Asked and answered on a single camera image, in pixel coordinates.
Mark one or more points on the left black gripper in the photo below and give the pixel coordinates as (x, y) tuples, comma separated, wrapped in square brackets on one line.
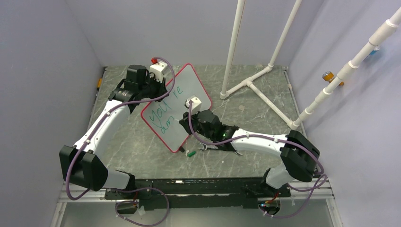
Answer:
[(161, 87)]

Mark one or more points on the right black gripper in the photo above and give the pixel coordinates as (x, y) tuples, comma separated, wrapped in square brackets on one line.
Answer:
[(185, 122)]

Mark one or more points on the pink framed whiteboard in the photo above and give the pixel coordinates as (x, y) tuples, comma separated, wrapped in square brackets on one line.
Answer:
[(163, 117)]

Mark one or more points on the green marker cap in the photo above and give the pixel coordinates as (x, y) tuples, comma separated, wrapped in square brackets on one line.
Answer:
[(190, 154)]

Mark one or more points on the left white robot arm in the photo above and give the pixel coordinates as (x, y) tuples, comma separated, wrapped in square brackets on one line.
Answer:
[(82, 163)]

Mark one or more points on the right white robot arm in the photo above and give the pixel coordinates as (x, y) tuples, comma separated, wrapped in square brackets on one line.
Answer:
[(299, 157)]

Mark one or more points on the silver open end wrench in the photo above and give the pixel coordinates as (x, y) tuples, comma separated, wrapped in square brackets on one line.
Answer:
[(208, 147)]

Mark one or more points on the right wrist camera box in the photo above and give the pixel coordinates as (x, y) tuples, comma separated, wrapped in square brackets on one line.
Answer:
[(193, 104)]

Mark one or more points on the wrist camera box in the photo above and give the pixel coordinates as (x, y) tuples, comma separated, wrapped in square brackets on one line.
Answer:
[(157, 71), (193, 104)]

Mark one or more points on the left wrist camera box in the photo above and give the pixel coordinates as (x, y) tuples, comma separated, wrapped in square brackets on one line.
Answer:
[(157, 71)]

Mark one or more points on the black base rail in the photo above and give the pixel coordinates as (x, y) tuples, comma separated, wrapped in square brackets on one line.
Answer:
[(245, 192)]

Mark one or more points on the orange wall knob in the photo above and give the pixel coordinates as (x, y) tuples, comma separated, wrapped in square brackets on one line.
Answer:
[(328, 76)]

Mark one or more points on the blue wall knob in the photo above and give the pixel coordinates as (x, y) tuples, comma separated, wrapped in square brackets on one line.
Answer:
[(376, 49)]

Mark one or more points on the white pvc pipe frame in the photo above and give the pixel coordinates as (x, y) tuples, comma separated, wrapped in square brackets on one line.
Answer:
[(334, 21)]

